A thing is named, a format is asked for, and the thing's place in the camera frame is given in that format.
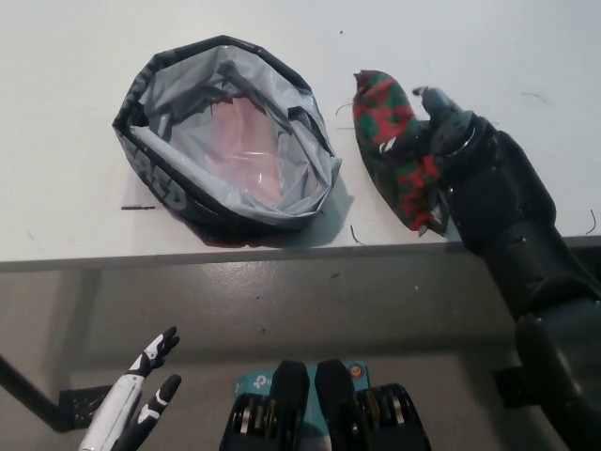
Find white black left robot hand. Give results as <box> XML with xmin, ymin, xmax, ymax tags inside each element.
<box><xmin>77</xmin><ymin>326</ymin><xmax>183</xmax><ymax>451</ymax></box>

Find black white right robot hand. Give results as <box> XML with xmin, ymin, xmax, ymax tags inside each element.
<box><xmin>375</xmin><ymin>86</ymin><xmax>490</xmax><ymax>161</ymax></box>

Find red green coffee bean bag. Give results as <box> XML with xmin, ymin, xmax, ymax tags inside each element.
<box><xmin>351</xmin><ymin>69</ymin><xmax>452</xmax><ymax>236</ymax></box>

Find black grey plastic bag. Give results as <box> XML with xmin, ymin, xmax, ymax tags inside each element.
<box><xmin>111</xmin><ymin>39</ymin><xmax>342</xmax><ymax>248</ymax></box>

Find black robot feet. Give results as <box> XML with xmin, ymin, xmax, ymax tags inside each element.
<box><xmin>218</xmin><ymin>359</ymin><xmax>431</xmax><ymax>451</ymax></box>

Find pink flat packet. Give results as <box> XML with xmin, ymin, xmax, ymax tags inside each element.
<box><xmin>208</xmin><ymin>96</ymin><xmax>283</xmax><ymax>208</ymax></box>

